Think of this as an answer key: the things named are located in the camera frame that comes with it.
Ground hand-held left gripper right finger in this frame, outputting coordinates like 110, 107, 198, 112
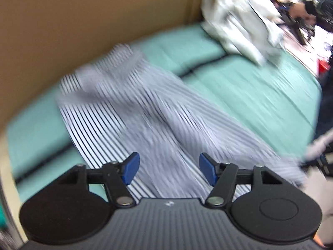
199, 152, 284, 209

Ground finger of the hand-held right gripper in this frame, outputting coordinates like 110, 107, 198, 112
299, 157, 333, 178

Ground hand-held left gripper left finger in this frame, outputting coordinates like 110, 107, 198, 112
56, 152, 141, 209

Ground striped shirt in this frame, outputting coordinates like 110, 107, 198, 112
55, 44, 308, 199

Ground person's dark clothing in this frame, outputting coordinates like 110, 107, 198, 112
312, 54, 333, 146

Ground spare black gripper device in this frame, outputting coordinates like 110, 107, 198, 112
276, 2, 316, 45

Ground white garment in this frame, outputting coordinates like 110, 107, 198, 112
201, 0, 285, 66

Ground large cardboard box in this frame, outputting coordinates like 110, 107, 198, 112
0, 0, 197, 138
188, 0, 209, 24

